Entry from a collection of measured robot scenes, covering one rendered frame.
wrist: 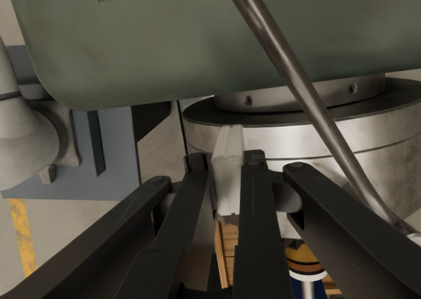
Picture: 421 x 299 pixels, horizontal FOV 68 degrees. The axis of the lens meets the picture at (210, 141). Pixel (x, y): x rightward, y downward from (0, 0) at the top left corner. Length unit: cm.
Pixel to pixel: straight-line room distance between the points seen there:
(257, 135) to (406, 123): 14
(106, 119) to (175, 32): 63
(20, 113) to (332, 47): 62
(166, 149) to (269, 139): 138
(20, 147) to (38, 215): 147
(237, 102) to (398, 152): 17
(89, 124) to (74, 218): 127
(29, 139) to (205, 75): 52
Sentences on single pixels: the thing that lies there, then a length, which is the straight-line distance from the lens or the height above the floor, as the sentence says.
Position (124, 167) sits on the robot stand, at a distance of 90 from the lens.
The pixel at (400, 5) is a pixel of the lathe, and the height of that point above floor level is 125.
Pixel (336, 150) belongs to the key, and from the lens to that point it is 21.
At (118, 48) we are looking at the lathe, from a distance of 29.
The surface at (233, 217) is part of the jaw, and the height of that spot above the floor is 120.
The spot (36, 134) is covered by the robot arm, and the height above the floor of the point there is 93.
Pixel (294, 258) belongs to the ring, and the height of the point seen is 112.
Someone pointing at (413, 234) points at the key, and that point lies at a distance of 27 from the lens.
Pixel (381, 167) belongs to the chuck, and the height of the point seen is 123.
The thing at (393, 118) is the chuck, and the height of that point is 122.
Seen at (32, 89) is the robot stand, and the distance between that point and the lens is 90.
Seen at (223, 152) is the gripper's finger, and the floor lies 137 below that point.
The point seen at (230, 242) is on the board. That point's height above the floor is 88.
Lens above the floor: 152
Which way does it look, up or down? 72 degrees down
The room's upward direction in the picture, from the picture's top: 158 degrees counter-clockwise
